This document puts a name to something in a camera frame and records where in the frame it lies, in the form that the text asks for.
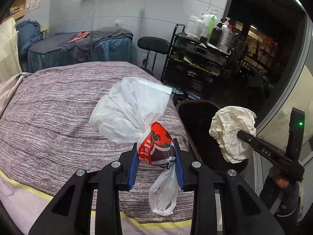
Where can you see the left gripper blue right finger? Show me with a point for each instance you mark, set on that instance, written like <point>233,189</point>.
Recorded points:
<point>178,165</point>

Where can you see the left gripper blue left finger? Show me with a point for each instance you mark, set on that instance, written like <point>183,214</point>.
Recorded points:
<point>133,167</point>

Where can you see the red orange snack wrapper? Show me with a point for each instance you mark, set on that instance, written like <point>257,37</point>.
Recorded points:
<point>155,147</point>

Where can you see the white plastic bag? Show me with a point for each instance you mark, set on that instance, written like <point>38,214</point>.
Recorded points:
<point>124,114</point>

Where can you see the white tissue paper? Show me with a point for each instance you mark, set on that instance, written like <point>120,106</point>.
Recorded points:
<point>225,125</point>

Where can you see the black mesh rolling cart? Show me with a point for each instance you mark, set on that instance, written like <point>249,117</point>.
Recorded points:
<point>194,70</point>

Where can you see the black round stool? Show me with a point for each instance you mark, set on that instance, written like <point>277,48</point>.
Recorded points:
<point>152,44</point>

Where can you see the massage bed blue skirt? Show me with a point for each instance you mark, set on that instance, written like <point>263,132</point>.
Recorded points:
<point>109,44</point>

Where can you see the red cloth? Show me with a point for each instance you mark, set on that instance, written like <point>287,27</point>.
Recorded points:
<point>80,35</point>

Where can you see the white pump bottles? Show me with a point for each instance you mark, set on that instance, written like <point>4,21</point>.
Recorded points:
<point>211,31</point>

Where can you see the pink polka dot blanket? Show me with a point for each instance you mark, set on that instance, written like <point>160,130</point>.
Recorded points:
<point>9,87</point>

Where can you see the cream cloth covered chair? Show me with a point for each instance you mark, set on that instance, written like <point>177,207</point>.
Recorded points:
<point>9,56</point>

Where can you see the blue cloth pile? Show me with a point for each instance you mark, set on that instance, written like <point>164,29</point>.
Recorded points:
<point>28,33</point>

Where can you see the wooden bookcase shelf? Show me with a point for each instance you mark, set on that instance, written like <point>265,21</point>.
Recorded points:
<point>16,11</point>

